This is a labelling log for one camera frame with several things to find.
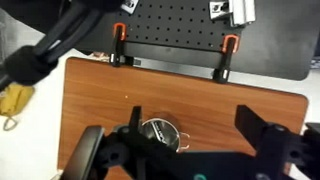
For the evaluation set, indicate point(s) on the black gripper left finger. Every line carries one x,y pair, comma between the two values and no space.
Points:
135,116

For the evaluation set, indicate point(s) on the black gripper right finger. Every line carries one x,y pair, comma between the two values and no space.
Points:
250,128

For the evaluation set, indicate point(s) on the small steel pot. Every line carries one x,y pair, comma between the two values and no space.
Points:
148,131

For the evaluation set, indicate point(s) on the black orange bar clamp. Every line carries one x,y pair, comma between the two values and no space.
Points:
117,46
226,63

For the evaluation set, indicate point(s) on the black perforated breadboard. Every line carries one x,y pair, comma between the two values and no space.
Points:
173,30

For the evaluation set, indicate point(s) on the yellow fabric pouch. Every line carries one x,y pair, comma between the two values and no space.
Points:
15,98

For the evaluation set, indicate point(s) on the short aluminium extrusion rail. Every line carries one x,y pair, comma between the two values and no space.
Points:
241,11

